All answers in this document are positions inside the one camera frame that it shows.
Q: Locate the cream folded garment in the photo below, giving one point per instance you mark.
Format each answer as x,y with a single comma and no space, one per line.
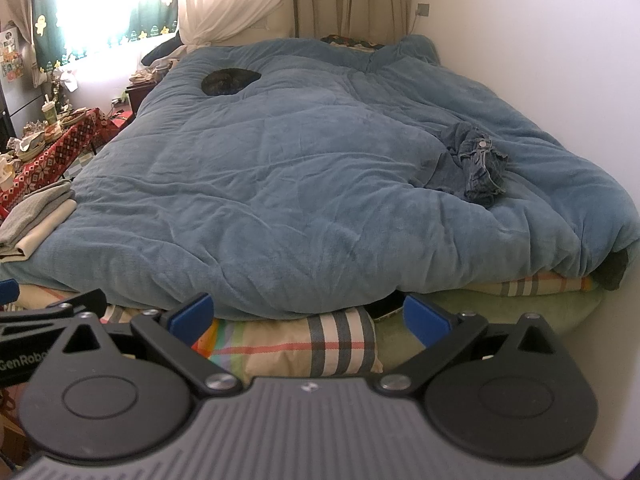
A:
42,232

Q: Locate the plaid bed sheet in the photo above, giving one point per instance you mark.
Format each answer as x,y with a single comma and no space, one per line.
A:
300,345

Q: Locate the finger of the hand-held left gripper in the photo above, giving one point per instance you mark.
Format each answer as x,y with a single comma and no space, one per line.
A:
55,306

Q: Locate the blue denim shorts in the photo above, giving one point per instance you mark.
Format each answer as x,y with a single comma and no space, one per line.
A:
475,170

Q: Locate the cup with straw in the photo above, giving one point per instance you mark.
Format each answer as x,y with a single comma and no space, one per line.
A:
51,112

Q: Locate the red patterned tablecloth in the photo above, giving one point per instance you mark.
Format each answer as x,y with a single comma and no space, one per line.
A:
50,160

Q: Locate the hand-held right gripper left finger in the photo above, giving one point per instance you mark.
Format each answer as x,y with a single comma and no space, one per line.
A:
192,312

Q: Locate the white sheer curtain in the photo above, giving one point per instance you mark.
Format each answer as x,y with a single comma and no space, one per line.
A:
235,0

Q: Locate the patterned pillow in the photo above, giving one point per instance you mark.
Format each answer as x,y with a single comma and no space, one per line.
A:
350,42

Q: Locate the pile of table clutter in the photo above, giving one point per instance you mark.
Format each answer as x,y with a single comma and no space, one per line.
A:
35,140

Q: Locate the blue fleece blanket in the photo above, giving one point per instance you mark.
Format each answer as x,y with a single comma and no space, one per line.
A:
275,185

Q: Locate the green printed curtain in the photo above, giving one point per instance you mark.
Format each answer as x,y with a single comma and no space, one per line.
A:
150,10

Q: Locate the white fridge with stickers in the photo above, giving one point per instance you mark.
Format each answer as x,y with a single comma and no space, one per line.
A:
10,55

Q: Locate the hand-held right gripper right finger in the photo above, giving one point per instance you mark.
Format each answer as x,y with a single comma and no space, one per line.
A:
425,317

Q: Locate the grey folded garment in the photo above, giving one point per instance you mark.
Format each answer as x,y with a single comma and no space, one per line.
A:
35,207

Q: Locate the dark red bedside cabinet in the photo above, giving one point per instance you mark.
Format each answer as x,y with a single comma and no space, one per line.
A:
137,97

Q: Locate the dark blue plush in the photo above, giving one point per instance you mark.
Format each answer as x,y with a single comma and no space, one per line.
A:
162,50

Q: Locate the dark round furry thing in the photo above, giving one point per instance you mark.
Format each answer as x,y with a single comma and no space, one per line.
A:
230,82

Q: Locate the grey wall socket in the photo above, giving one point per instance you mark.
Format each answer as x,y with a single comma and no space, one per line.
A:
423,10

